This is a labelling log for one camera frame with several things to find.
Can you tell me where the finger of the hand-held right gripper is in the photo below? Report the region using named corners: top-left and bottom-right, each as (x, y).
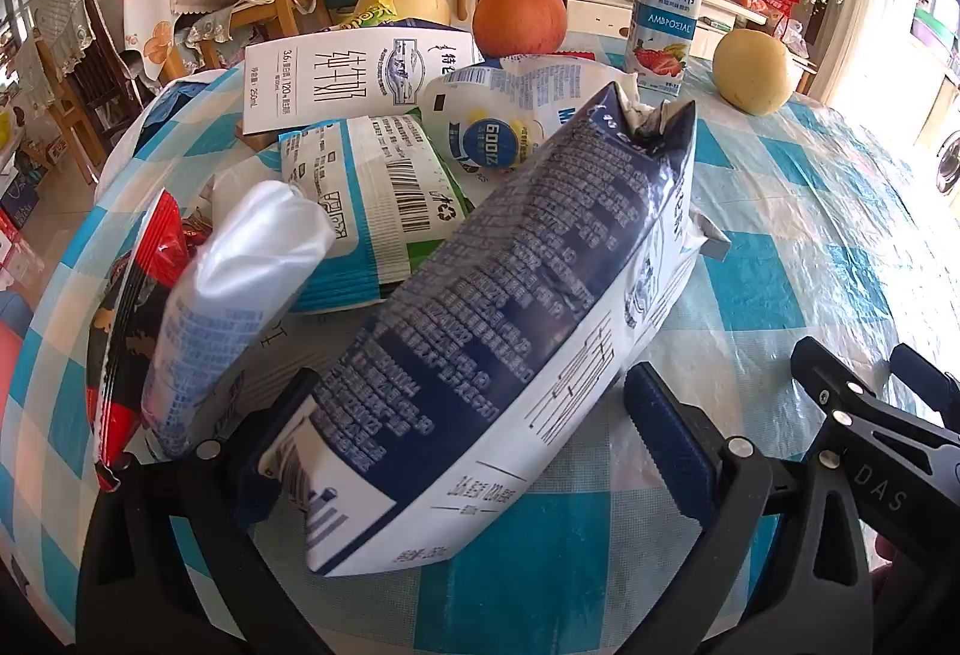
top-left (891, 344), bottom-right (960, 435)
top-left (790, 335), bottom-right (901, 450)

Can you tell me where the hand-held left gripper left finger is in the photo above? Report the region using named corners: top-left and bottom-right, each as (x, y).
top-left (75, 366), bottom-right (331, 655)

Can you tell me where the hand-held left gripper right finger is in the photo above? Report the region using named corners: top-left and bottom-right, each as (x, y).
top-left (621, 361), bottom-right (875, 655)

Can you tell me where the white plastic packet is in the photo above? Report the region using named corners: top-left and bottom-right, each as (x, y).
top-left (141, 181), bottom-right (337, 461)

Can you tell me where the dark blue milk carton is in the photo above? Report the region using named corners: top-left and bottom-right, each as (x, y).
top-left (259, 79), bottom-right (732, 577)

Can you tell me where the red snack wrapper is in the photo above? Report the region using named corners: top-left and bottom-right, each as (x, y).
top-left (86, 188), bottom-right (215, 492)

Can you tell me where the white blue green packet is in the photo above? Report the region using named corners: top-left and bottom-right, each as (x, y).
top-left (277, 111), bottom-right (475, 315)

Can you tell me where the white round-label pouch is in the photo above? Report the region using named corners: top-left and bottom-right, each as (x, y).
top-left (418, 57), bottom-right (642, 176)

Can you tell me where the white milk carton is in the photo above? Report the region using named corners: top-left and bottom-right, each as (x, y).
top-left (244, 21), bottom-right (485, 135)

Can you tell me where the blue checkered tablecloth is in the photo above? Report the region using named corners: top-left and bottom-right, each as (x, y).
top-left (0, 29), bottom-right (960, 655)

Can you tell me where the washing machine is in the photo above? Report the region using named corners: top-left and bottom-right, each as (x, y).
top-left (932, 128), bottom-right (960, 199)

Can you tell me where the small yellow pear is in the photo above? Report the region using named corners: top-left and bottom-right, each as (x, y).
top-left (711, 29), bottom-right (797, 116)

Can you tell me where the red gift box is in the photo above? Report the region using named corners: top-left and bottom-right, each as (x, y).
top-left (0, 205), bottom-right (46, 289)

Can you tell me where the red white plastic bag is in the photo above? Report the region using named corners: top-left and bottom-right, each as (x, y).
top-left (757, 0), bottom-right (803, 49)

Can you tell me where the white and blue cloth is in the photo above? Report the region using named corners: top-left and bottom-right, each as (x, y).
top-left (97, 71), bottom-right (248, 191)

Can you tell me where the white yogurt drink bottle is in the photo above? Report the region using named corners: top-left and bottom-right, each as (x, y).
top-left (624, 0), bottom-right (704, 105)

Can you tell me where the dark wooden chair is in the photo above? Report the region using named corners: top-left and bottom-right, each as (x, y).
top-left (34, 0), bottom-right (151, 184)

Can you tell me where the red apple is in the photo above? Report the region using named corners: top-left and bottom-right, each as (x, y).
top-left (472, 0), bottom-right (568, 58)

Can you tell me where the green yellow snack wrapper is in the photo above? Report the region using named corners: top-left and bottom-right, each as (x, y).
top-left (334, 0), bottom-right (398, 32)

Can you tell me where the dining table with orange-print cloth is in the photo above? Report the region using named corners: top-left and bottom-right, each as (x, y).
top-left (120, 0), bottom-right (188, 86)

